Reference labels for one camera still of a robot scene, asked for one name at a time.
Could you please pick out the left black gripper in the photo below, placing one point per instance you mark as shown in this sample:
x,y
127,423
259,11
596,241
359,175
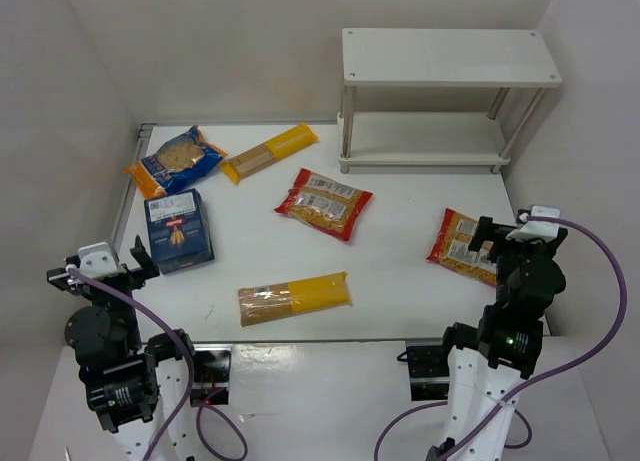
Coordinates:
x,y
126,273

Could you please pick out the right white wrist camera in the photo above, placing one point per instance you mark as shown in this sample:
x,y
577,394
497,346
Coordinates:
x,y
536,223

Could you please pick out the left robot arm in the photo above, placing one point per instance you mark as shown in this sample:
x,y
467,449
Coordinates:
x,y
137,372

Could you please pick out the red macaroni bag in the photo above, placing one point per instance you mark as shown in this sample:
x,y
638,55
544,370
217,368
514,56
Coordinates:
x,y
451,249
324,204

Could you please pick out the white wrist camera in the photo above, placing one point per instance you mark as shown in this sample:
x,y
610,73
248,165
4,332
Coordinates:
x,y
99,260
536,223

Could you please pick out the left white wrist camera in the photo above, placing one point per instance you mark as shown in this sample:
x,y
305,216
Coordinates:
x,y
99,260

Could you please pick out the wide yellow spaghetti pack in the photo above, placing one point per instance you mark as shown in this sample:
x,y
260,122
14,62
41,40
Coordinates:
x,y
273,302

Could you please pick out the thin yellow spaghetti pack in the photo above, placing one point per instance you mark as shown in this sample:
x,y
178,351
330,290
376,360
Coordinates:
x,y
268,153

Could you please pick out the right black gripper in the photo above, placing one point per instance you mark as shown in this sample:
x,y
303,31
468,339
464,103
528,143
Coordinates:
x,y
500,236

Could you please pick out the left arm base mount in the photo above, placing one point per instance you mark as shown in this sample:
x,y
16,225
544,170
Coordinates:
x,y
212,375

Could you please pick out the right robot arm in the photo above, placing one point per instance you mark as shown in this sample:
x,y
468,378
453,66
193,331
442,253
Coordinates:
x,y
487,362

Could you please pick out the blue orange pasta bag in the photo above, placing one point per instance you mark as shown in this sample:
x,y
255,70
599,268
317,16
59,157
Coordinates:
x,y
176,165

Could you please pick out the white two-tier shelf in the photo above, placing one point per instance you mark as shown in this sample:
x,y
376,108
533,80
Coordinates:
x,y
515,64

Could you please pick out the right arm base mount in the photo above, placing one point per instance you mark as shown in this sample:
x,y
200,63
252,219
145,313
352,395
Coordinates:
x,y
427,368

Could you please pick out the dark blue pasta box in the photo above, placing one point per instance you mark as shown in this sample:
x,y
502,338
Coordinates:
x,y
178,231

